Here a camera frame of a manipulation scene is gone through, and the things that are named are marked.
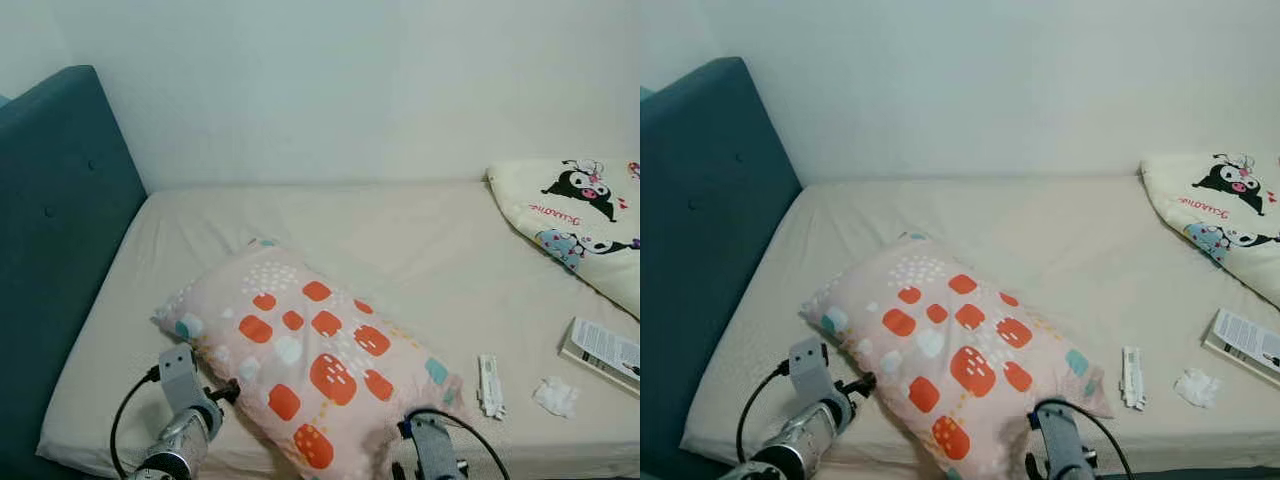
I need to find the cream sheeted mattress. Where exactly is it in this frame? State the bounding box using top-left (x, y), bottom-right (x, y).
top-left (680, 176), bottom-right (1280, 476)
top-left (35, 180), bottom-right (641, 480)

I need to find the cream cartoon print quilt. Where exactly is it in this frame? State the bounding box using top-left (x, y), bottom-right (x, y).
top-left (1140, 152), bottom-right (1280, 311)
top-left (486, 158), bottom-right (641, 319)

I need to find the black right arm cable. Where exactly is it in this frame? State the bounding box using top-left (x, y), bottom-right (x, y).
top-left (1028, 398), bottom-right (1136, 480)
top-left (400, 407), bottom-right (511, 480)

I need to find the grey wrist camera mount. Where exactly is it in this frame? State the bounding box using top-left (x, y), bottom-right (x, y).
top-left (1035, 405), bottom-right (1099, 480)
top-left (158, 344), bottom-right (216, 413)
top-left (788, 336), bottom-right (846, 403)
top-left (405, 415), bottom-right (469, 480)

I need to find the white tissue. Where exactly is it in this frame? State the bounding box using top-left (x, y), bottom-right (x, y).
top-left (1174, 368), bottom-right (1221, 409)
top-left (533, 376), bottom-right (579, 418)

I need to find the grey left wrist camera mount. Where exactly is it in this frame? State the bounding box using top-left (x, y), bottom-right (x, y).
top-left (788, 336), bottom-right (846, 403)
top-left (158, 344), bottom-right (216, 413)

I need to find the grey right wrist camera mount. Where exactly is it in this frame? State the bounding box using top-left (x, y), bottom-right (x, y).
top-left (1035, 405), bottom-right (1099, 480)
top-left (405, 415), bottom-right (469, 480)

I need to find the white printed book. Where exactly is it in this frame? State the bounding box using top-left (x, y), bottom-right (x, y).
top-left (560, 317), bottom-right (641, 398)
top-left (1203, 307), bottom-right (1280, 389)

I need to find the pink pillow with orange patches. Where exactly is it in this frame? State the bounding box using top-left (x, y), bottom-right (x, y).
top-left (800, 232), bottom-right (1114, 479)
top-left (150, 238), bottom-right (466, 476)

